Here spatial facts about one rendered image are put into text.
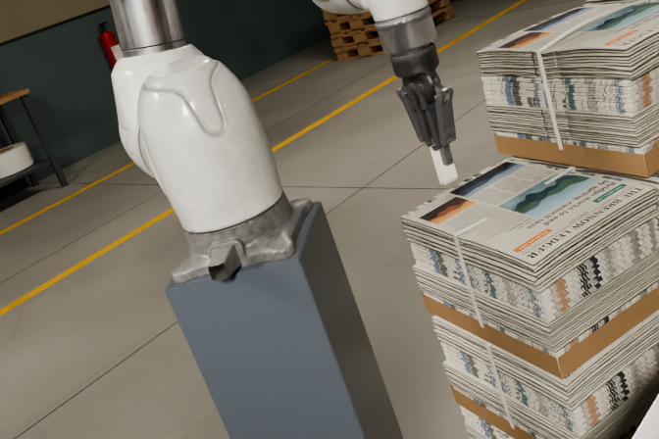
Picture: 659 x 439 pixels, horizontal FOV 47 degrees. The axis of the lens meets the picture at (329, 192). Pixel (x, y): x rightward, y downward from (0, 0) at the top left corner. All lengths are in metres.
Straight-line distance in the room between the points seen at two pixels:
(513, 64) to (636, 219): 0.38
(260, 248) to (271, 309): 0.09
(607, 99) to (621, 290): 0.32
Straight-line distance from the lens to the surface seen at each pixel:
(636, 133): 1.34
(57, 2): 8.05
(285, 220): 1.06
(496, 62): 1.52
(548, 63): 1.43
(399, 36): 1.19
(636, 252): 1.35
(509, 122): 1.55
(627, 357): 1.41
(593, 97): 1.37
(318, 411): 1.12
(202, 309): 1.06
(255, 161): 1.01
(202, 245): 1.05
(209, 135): 0.99
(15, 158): 7.00
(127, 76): 1.19
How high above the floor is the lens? 1.38
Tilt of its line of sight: 19 degrees down
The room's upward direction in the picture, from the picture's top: 19 degrees counter-clockwise
